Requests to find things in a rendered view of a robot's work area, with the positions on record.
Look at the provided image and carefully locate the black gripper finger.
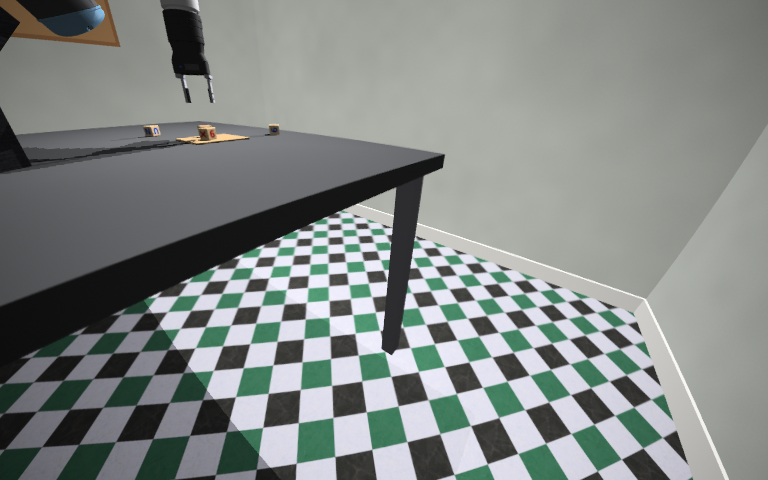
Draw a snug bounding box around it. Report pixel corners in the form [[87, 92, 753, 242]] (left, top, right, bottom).
[[175, 74, 191, 103], [204, 74, 215, 103]]

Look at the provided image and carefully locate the tan flat mat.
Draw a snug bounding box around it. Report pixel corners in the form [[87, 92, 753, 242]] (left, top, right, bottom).
[[177, 134, 250, 145]]

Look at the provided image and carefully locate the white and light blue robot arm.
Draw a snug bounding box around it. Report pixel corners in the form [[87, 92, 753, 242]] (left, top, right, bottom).
[[16, 0, 105, 37]]

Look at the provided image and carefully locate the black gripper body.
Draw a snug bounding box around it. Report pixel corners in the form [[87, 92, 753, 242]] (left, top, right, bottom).
[[160, 0, 210, 75]]

